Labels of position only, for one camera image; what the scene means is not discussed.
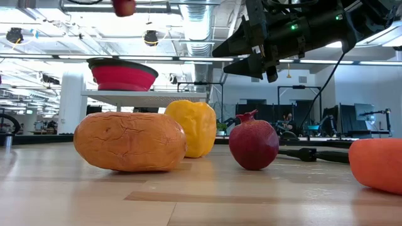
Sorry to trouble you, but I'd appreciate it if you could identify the small red pomegranate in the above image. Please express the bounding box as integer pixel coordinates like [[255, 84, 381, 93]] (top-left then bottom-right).
[[228, 109, 280, 171]]

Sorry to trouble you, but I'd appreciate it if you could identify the silver corrugated ventilation duct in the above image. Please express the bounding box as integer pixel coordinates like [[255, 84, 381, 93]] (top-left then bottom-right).
[[179, 0, 220, 85]]

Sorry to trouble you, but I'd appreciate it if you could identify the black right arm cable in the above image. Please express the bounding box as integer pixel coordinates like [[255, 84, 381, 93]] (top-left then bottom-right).
[[297, 51, 346, 134]]

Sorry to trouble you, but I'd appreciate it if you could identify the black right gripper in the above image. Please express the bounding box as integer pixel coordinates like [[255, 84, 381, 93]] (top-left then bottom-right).
[[212, 0, 359, 84]]

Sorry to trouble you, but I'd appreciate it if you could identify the oblong orange fruit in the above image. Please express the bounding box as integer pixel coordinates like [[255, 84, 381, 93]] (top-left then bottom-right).
[[73, 111, 188, 173]]

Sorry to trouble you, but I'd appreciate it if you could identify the white building column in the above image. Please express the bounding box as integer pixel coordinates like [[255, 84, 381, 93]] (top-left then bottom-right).
[[58, 72, 87, 135]]

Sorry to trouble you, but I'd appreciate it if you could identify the gray background monitor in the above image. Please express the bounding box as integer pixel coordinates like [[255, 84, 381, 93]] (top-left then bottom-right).
[[354, 103, 376, 123]]

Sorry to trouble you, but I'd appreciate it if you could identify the large dark red fruit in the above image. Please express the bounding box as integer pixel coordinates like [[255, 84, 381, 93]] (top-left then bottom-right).
[[112, 0, 137, 18]]

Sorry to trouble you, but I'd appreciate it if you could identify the red collapsible bowl gray rim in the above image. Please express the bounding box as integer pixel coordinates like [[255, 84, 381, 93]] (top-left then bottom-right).
[[86, 57, 160, 92]]

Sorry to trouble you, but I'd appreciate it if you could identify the black partition panel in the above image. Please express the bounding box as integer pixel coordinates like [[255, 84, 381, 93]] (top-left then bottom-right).
[[235, 103, 315, 139]]

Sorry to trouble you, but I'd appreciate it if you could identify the ceiling light rail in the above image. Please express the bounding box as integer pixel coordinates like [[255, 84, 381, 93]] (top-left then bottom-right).
[[0, 53, 235, 62]]

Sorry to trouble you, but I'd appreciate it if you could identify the person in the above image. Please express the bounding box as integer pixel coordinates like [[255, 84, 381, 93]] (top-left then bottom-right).
[[281, 112, 298, 132]]

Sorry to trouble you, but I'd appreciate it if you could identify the yellow bell pepper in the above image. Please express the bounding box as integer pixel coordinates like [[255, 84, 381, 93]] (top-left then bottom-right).
[[164, 99, 217, 159]]

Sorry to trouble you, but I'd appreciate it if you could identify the black aluminium table frame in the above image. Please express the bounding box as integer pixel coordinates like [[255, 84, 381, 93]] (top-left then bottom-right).
[[0, 134, 356, 149]]

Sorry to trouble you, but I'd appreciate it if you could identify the black boom stand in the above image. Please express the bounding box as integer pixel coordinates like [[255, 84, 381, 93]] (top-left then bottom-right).
[[359, 108, 393, 136]]

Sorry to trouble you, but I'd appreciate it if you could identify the white perforated metal shelf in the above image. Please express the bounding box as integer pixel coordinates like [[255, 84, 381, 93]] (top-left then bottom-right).
[[80, 90, 208, 113]]

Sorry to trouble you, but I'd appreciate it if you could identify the small round orange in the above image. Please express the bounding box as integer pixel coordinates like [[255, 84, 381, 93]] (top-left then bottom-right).
[[348, 138, 402, 195]]

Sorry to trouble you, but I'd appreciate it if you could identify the black cabinet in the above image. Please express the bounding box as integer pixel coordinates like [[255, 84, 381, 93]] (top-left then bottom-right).
[[85, 105, 103, 116]]

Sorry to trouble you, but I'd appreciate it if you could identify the black ceiling device yellow cable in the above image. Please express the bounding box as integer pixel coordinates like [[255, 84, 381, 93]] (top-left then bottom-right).
[[143, 30, 159, 47]]

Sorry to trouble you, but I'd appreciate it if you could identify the dark background monitor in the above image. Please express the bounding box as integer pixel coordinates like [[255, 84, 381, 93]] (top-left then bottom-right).
[[133, 107, 160, 114]]

